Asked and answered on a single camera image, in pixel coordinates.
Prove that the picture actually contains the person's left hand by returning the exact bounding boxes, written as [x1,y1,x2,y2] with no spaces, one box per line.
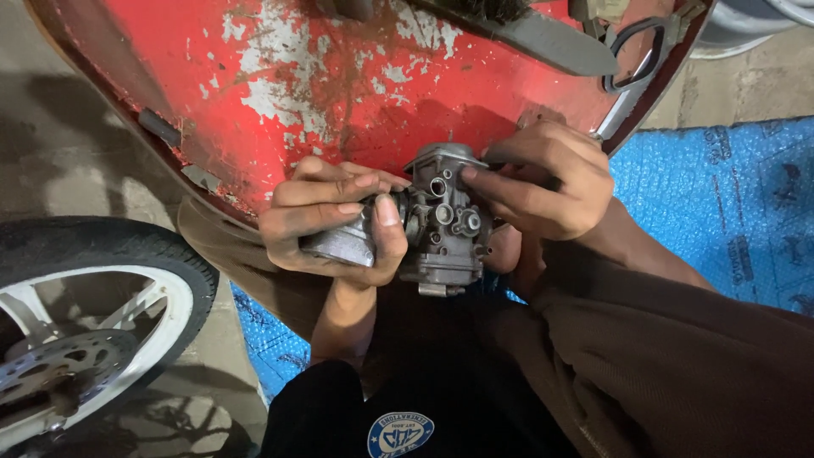
[259,156,413,288]

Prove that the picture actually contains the person's right hand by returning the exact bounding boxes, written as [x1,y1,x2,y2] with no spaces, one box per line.
[461,121,615,243]

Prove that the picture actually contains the grey metal carburetor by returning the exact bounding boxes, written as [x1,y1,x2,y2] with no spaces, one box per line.
[299,142,503,298]

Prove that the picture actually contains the silver metal tool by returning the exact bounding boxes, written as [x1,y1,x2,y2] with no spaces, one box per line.
[594,47,656,141]

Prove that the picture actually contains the person's bare foot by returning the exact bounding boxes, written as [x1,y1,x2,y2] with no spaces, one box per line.
[482,223,548,300]

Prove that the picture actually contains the black tyre white wheel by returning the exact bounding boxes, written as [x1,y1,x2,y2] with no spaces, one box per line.
[0,216,221,454]

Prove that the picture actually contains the blue bubble mat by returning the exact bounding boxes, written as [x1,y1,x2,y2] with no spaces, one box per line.
[231,117,814,403]

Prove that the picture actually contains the chipped red metal panel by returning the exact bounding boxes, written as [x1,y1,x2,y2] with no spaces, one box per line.
[25,0,717,231]

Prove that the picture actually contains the person's black shirt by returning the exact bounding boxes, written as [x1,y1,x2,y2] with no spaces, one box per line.
[260,279,581,458]

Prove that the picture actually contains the person's brown trousers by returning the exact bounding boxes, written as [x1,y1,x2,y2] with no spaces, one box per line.
[177,197,814,458]

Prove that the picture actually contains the silver wheel rim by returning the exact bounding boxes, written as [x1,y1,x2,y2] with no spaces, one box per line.
[690,0,814,61]

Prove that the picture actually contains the silver brake disc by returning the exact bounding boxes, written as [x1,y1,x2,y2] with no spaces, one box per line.
[0,329,139,416]

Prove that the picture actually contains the grey handled brush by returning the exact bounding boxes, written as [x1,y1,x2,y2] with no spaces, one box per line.
[407,0,622,78]

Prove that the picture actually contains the black rubber ring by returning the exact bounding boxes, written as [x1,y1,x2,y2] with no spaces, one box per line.
[602,17,668,95]

